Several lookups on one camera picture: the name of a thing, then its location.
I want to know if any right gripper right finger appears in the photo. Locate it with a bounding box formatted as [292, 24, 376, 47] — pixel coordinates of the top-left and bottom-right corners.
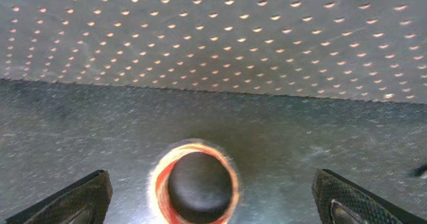
[312, 169, 427, 224]

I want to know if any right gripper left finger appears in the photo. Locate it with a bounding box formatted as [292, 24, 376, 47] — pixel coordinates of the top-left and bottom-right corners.
[5, 169, 113, 224]

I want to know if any roll of blue tape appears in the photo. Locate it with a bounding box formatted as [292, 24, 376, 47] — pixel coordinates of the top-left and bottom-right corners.
[146, 137, 241, 224]

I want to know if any hammer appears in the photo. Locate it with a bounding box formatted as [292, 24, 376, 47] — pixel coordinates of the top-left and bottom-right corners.
[408, 163, 427, 180]

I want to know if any black pegboard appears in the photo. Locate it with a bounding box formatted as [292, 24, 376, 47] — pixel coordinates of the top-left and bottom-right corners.
[0, 0, 427, 105]

